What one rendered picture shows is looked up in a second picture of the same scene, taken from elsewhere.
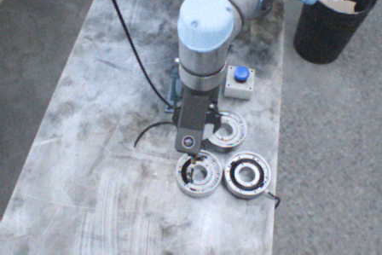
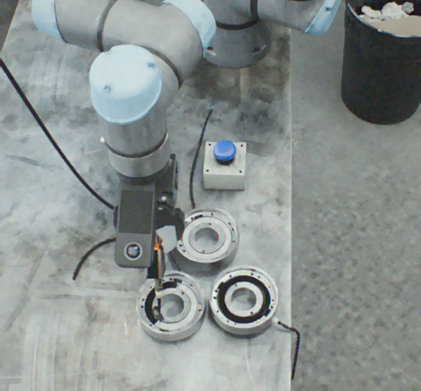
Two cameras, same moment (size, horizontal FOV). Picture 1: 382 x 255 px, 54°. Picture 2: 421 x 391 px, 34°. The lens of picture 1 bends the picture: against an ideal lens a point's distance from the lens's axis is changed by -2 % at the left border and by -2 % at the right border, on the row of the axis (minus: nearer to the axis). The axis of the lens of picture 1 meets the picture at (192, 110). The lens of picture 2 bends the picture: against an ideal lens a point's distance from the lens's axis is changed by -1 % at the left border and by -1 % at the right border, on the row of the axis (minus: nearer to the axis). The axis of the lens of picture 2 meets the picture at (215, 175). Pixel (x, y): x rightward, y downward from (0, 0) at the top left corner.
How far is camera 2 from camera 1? 23 cm
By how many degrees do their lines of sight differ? 5
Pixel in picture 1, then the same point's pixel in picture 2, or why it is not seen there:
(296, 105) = (355, 196)
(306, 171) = (382, 303)
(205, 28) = (121, 93)
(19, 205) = not seen: outside the picture
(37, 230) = not seen: outside the picture
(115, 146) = (44, 281)
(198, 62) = (124, 138)
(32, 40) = not seen: outside the picture
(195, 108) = (138, 203)
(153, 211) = (108, 371)
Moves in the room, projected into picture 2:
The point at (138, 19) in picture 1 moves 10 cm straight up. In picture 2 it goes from (67, 87) to (56, 51)
